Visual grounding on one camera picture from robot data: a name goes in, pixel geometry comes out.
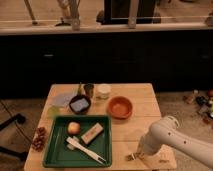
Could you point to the silver metal fork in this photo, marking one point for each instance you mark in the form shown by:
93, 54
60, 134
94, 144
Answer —
132, 156

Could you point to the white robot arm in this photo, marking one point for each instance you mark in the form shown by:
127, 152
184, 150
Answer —
164, 132

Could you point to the red bowl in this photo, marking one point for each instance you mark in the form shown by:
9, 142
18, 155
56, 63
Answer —
120, 107

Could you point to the dark bowl with sponge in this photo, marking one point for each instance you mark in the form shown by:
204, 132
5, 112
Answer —
80, 104

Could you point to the white cup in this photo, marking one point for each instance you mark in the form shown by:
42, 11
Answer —
103, 91

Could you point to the dark metal cup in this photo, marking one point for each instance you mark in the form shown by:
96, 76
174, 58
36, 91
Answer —
89, 89

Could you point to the small green bottle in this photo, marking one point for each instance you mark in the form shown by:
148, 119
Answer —
79, 90

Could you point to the wooden block brush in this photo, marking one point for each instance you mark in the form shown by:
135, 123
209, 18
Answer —
92, 133

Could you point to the yellow apple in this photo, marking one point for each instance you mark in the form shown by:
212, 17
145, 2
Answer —
73, 128

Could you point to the green plastic tray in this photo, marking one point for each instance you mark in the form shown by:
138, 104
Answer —
59, 154

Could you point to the bunch of red grapes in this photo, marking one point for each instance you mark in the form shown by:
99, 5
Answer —
39, 141

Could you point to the black chair base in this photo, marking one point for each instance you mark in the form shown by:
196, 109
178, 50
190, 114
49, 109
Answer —
8, 134

